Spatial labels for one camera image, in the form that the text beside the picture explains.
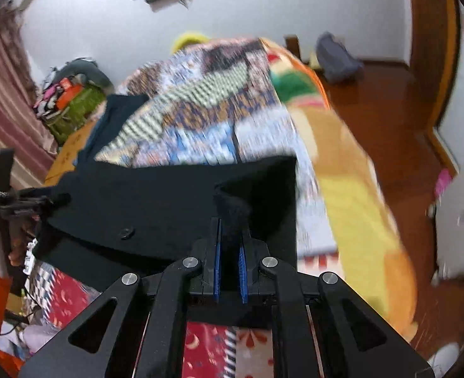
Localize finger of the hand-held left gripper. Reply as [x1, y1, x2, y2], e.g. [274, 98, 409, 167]
[17, 188, 72, 216]

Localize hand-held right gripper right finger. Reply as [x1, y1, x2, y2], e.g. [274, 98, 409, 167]
[238, 230, 435, 378]

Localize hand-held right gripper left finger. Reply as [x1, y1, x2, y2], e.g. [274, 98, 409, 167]
[17, 216, 223, 378]

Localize black pants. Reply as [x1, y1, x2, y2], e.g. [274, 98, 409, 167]
[33, 155, 299, 324]

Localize person's left hand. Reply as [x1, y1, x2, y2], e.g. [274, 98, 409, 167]
[0, 220, 32, 268]

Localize wooden board with flower cutouts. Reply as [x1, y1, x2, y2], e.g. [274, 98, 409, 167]
[45, 129, 99, 186]

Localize blue denim garment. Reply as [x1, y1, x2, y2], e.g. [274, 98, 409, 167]
[83, 120, 101, 158]

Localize striped curtain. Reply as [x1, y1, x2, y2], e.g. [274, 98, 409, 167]
[0, 10, 59, 221]

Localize green patterned bag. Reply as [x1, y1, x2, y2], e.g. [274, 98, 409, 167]
[45, 84, 107, 144]

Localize folded dark navy garment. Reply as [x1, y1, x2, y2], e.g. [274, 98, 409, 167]
[76, 94, 150, 164]

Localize orange yellow fleece blanket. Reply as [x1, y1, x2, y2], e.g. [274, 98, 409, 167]
[259, 37, 420, 341]

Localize grey garment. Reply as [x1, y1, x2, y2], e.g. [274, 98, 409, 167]
[53, 58, 114, 89]

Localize patchwork printed quilt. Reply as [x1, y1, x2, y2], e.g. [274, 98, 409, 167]
[23, 37, 339, 378]

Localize yellow round cushion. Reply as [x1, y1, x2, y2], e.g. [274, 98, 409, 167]
[171, 32, 209, 54]

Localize pink object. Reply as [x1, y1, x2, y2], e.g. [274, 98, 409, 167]
[435, 169, 452, 199]

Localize white furniture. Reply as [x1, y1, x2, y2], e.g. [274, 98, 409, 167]
[429, 173, 464, 286]

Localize grey backpack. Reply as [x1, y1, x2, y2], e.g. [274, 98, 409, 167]
[315, 31, 364, 85]

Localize wooden door frame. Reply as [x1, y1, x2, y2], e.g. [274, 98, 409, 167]
[407, 0, 463, 174]

